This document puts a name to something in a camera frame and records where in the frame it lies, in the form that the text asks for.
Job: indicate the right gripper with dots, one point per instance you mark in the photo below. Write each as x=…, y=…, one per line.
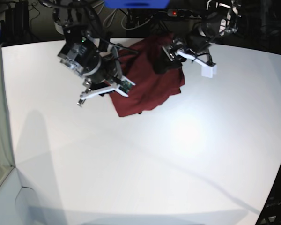
x=108, y=78

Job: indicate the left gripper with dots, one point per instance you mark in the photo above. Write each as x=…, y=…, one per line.
x=174, y=54

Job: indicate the dark red t-shirt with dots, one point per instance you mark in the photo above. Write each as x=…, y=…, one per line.
x=151, y=89

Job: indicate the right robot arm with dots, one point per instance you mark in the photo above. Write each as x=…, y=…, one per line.
x=88, y=51

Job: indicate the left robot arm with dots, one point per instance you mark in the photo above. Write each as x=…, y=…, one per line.
x=219, y=21

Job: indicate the black power strip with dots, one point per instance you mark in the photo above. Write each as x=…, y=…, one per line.
x=182, y=13

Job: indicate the blue box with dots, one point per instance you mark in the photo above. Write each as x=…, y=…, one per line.
x=136, y=4

